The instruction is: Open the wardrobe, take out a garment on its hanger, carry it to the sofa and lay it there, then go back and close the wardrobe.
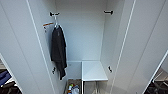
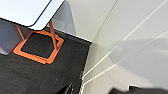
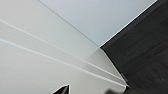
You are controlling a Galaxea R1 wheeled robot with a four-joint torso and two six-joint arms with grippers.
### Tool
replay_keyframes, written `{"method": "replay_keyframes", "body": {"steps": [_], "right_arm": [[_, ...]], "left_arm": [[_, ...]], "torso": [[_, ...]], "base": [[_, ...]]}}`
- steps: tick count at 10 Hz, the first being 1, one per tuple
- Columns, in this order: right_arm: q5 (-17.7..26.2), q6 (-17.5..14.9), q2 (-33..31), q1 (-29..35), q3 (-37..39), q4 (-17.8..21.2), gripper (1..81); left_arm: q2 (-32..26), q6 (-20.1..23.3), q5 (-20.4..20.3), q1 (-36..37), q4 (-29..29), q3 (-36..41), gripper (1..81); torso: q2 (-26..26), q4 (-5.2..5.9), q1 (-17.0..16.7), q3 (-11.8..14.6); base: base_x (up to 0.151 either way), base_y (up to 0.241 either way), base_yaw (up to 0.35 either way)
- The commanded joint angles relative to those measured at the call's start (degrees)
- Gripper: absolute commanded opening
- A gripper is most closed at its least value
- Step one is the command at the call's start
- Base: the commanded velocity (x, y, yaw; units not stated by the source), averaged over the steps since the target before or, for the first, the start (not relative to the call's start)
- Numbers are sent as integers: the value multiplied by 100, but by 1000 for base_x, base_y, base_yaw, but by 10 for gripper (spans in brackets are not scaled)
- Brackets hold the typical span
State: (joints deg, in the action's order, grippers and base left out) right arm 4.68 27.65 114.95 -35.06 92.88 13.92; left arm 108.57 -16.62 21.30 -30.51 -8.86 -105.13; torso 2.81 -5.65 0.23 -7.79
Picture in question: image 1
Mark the white plastic bottle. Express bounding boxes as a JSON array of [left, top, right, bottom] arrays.
[[71, 85, 81, 94]]

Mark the black door hinge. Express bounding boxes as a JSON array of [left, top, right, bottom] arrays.
[[106, 65, 114, 74], [51, 66, 57, 75]]

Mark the white hanger with black shirt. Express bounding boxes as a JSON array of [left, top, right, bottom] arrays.
[[52, 15, 62, 30]]

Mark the orange and white sticker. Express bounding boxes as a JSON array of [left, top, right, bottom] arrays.
[[42, 21, 55, 29]]

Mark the black wardrobe hook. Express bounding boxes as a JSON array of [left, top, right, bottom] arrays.
[[102, 9, 115, 16], [48, 11, 61, 18]]

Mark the wicker basket with white lining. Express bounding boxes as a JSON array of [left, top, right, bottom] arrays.
[[84, 80, 108, 94]]

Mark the white wardrobe carcass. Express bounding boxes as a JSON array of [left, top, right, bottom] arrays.
[[34, 0, 128, 94]]

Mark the wicker basket with toys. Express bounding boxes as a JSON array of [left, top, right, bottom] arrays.
[[66, 78, 82, 94]]

